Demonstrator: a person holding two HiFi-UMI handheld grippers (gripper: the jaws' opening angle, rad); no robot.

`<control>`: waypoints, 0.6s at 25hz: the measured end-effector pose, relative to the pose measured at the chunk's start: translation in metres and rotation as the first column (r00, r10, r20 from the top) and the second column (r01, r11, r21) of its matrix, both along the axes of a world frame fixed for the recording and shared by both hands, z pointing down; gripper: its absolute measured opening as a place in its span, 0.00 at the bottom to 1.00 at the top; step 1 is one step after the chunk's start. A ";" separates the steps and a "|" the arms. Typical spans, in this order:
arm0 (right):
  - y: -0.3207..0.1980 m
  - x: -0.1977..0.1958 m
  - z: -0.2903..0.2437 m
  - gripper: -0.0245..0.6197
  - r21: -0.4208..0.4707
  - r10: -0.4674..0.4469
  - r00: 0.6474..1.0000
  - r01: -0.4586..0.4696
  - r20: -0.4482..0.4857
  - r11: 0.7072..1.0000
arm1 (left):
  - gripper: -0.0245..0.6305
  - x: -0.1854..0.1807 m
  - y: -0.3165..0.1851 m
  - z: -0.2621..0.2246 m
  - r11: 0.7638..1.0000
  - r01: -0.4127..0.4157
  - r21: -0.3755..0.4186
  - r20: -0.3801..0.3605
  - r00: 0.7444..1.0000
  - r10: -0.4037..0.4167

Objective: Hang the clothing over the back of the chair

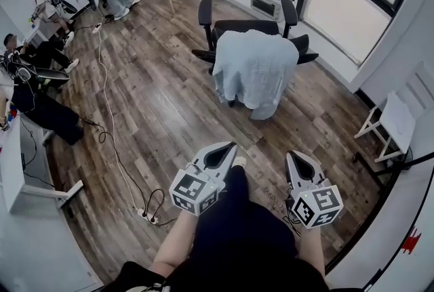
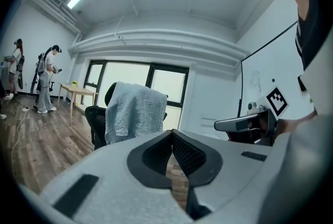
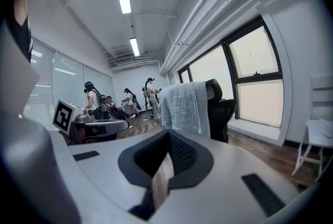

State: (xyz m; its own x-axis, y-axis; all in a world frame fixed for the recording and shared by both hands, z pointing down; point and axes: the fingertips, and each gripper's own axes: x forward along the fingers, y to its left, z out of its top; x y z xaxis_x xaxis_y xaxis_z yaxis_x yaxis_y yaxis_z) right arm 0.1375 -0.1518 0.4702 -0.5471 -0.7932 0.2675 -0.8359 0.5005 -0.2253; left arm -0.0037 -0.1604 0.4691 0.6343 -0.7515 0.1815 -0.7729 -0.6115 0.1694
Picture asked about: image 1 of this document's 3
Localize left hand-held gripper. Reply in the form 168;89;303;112
168;141;237;217

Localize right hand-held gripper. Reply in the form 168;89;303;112
285;150;344;230

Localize light blue clothes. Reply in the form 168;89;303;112
212;29;300;121

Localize black office chair with headrest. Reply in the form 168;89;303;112
191;0;319;108

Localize person's left forearm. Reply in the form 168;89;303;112
151;211;199;276

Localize person's right forearm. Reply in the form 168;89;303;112
296;226;326;276

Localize white folding chair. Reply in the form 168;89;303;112
354;62;434;163

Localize person's black clothing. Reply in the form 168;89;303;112
111;165;330;292

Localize black-framed whiteboard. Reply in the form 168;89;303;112
323;151;434;292

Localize red sticker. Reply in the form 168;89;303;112
401;228;422;255

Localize white toaster oven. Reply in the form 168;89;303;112
250;0;284;21

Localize dark oval back pack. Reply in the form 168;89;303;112
33;67;71;82

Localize white desk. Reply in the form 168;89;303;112
0;114;84;213

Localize small white table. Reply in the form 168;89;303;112
25;18;48;46

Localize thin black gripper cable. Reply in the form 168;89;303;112
283;197;302;236

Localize black power adapter cable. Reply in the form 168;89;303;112
79;116;177;227

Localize white floor cable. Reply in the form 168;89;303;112
97;32;140;212

